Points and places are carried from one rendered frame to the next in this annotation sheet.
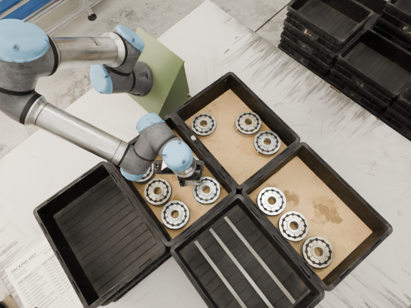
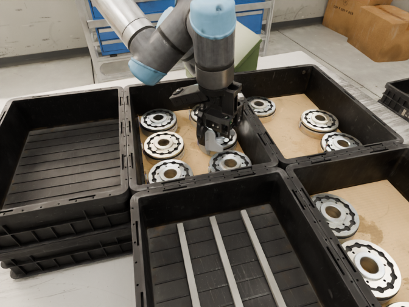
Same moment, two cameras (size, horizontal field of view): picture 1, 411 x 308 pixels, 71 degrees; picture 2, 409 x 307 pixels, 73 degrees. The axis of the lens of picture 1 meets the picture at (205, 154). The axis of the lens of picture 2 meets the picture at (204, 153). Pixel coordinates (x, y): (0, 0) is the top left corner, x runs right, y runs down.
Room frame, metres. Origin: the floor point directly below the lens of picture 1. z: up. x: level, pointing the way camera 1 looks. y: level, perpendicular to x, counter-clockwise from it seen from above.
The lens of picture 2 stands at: (-0.18, -0.04, 1.32)
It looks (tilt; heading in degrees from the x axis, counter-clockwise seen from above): 43 degrees down; 16
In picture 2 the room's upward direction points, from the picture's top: straight up
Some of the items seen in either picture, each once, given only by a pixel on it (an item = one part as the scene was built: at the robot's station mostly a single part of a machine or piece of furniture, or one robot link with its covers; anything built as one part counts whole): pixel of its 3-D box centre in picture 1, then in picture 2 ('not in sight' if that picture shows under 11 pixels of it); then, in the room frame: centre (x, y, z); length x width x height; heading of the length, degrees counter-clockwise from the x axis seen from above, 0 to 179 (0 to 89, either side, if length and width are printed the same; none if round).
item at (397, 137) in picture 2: (234, 126); (300, 106); (0.48, -0.12, 0.92); 0.40 x 0.30 x 0.02; 29
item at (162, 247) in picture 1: (98, 229); (59, 141); (0.18, 0.40, 0.92); 0.40 x 0.30 x 0.02; 29
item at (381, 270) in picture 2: (293, 225); (369, 265); (0.09, -0.26, 0.86); 0.05 x 0.05 x 0.01
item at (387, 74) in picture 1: (367, 77); not in sight; (0.95, -1.09, 0.31); 0.40 x 0.30 x 0.34; 35
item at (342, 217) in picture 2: (271, 200); (332, 212); (0.19, -0.20, 0.86); 0.05 x 0.05 x 0.01
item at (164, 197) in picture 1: (157, 190); (164, 144); (0.30, 0.20, 0.86); 0.10 x 0.10 x 0.01
